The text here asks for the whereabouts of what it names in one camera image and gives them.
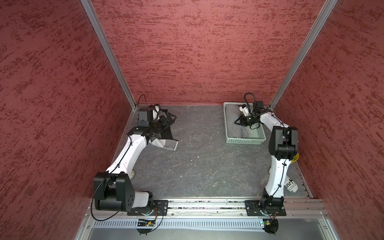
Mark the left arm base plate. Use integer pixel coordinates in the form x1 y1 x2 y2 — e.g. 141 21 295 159
127 200 169 217

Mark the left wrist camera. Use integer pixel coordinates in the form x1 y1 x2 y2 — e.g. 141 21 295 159
137 107 156 128

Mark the light green plastic basket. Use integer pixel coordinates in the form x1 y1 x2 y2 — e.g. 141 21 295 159
223 102 267 145

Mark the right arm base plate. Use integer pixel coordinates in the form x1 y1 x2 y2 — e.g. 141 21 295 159
244 200 287 218

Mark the black white checkered scarf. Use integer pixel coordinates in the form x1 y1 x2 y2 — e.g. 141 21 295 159
148 104 180 151

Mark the white printed cup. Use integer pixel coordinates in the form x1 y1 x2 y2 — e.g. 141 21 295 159
284 176 299 193

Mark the yellow pencil cup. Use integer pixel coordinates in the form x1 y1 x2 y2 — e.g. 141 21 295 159
292 153 300 163

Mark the aluminium front rail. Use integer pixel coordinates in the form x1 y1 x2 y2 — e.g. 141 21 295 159
85 197 329 218

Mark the grey knitted scarf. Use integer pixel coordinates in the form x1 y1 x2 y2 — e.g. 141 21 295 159
225 104 250 139

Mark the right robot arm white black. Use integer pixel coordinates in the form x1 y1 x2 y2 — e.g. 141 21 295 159
235 112 299 215

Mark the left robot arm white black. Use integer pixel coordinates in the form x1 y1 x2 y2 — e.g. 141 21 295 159
92 106 179 216

